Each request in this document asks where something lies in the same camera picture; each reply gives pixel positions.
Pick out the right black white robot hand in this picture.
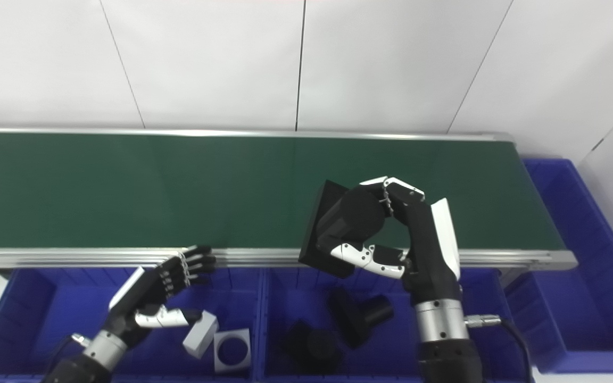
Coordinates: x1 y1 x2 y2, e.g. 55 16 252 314
329 176 464 307

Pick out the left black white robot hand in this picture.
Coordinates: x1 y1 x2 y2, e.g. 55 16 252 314
105 245 218 346

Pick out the black cylinder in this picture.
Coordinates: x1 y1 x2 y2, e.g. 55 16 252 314
280 319 342 374
328 287 395 349
299 180 393 280

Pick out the white rectangular block part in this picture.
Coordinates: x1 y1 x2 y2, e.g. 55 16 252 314
182 310 219 359

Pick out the green conveyor belt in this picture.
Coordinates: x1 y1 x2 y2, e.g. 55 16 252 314
0 132 565 251
0 127 578 272

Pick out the blue plastic bin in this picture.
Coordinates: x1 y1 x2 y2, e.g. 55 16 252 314
256 266 536 383
503 158 613 374
0 266 264 383

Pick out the aluminium conveyor leg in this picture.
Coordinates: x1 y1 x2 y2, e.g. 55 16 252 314
500 266 531 289

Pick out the white square part with hole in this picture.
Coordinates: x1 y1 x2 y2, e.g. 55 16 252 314
213 328 252 374

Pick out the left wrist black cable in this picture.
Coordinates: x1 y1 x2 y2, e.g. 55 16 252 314
46 332 92 381

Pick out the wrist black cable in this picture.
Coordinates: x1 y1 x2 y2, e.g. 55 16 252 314
463 314 534 383
46 332 92 381

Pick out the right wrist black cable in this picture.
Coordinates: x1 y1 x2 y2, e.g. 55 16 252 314
463 314 534 383

